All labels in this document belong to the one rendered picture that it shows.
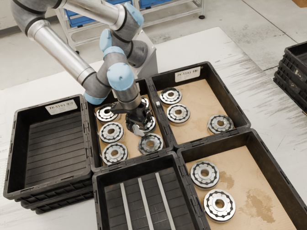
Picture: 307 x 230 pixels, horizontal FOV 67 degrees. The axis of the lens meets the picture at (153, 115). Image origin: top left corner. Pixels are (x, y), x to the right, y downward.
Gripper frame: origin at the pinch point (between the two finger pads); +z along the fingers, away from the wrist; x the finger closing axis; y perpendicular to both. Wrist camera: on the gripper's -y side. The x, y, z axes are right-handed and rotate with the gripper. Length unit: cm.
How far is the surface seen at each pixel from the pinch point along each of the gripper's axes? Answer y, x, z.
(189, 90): 8.7, 30.6, 5.6
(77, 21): -162, 109, 51
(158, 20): -102, 174, 84
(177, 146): 20.4, -3.7, -7.1
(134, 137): -0.8, -3.9, 2.0
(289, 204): 59, -4, 0
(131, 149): 1.4, -9.3, 1.6
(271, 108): 45, 47, 22
